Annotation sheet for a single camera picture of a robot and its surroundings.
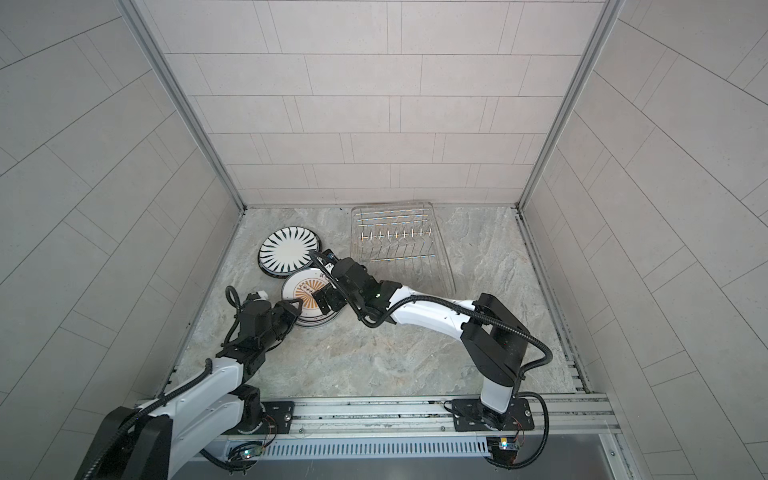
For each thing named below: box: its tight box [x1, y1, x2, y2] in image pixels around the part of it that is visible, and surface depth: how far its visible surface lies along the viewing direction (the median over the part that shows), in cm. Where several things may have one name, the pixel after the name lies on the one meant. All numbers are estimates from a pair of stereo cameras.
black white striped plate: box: [258, 226, 322, 279], surface depth 102 cm
